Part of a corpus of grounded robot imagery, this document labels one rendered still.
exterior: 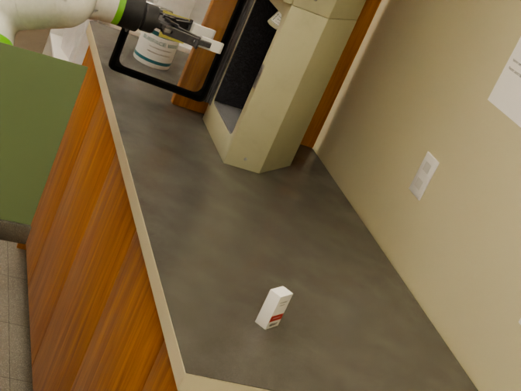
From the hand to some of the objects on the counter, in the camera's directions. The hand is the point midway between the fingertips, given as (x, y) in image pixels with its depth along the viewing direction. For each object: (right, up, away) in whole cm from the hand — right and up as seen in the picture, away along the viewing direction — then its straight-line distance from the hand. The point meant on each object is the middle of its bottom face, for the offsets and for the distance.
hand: (211, 39), depth 265 cm
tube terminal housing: (+11, -30, +20) cm, 37 cm away
